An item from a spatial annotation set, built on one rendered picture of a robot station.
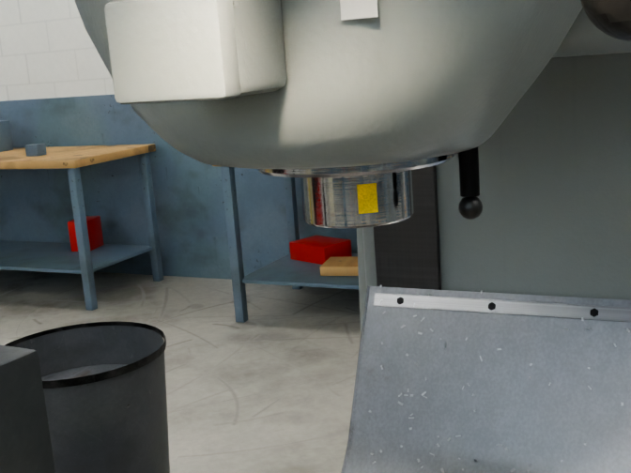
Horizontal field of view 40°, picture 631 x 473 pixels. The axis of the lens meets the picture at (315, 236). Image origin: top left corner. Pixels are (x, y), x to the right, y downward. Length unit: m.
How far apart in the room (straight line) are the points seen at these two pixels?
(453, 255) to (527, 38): 0.47
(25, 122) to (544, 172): 5.77
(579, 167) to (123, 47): 0.52
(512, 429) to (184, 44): 0.55
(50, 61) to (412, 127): 5.91
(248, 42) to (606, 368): 0.53
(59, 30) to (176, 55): 5.85
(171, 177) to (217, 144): 5.34
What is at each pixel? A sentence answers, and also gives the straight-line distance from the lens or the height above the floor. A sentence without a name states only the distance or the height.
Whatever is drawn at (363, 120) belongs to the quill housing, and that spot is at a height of 1.33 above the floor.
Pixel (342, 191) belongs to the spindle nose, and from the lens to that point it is 0.35.
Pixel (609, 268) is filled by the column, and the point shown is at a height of 1.16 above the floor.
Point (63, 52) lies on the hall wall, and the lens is 6.10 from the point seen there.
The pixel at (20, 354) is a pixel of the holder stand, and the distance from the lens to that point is 0.63.
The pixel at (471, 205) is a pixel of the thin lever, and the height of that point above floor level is 1.29.
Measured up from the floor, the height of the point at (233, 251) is 0.39.
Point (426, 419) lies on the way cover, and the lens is 0.76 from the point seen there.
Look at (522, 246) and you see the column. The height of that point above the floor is 1.18.
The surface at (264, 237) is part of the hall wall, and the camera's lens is 5.36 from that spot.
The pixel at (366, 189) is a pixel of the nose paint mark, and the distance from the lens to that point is 0.35.
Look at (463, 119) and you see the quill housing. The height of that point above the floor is 1.32.
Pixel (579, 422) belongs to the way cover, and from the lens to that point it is 0.73.
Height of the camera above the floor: 1.35
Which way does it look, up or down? 12 degrees down
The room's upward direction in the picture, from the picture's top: 4 degrees counter-clockwise
